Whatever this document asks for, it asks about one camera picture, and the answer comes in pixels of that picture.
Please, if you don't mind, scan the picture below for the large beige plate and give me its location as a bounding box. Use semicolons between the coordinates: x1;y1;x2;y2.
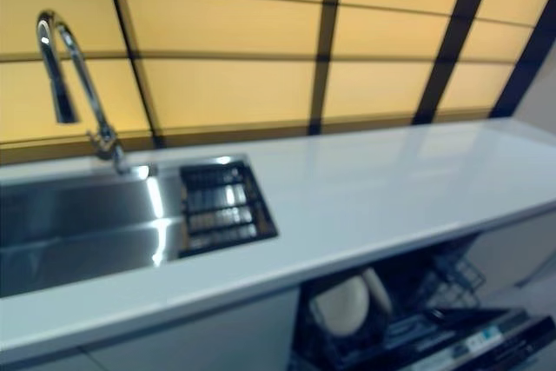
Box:
310;277;373;338

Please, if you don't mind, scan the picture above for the small beige plate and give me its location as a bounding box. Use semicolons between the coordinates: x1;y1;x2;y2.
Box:
362;267;394;316

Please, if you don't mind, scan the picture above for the black dish drying rack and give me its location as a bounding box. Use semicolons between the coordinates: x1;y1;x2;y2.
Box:
178;157;279;259

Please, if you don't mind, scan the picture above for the white cabinet door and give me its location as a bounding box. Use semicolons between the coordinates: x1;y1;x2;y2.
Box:
0;347;102;371
85;287;301;371

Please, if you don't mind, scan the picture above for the stainless steel sink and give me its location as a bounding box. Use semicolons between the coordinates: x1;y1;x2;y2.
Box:
0;153;279;299

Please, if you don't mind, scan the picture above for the chrome kitchen faucet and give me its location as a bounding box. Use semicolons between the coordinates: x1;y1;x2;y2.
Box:
35;8;132;176

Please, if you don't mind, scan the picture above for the white end cabinet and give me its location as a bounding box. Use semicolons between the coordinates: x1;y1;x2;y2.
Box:
467;204;556;290

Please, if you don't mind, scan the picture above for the dishwasher wire basket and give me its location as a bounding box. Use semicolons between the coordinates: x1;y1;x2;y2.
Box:
427;242;487;308

